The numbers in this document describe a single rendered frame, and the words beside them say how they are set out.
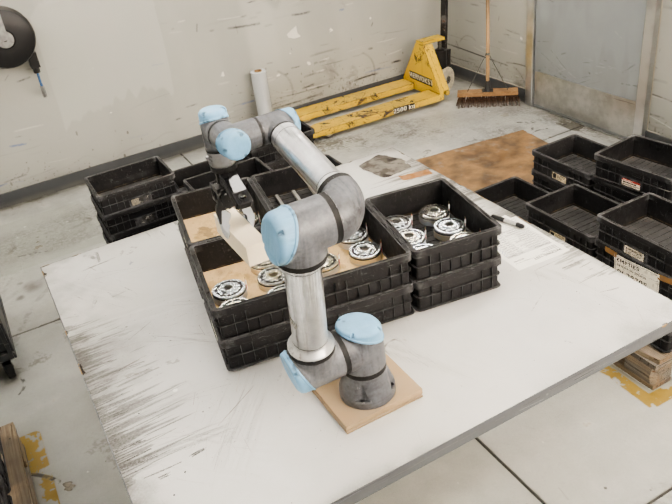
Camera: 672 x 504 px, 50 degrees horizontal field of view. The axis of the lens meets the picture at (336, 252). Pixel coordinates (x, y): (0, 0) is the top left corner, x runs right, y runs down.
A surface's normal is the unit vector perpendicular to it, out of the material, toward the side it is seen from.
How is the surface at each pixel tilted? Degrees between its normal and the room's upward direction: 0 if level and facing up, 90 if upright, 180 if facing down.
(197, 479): 0
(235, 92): 90
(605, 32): 90
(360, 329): 7
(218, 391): 0
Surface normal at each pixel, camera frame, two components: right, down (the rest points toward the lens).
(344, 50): 0.48, 0.41
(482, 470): -0.11, -0.84
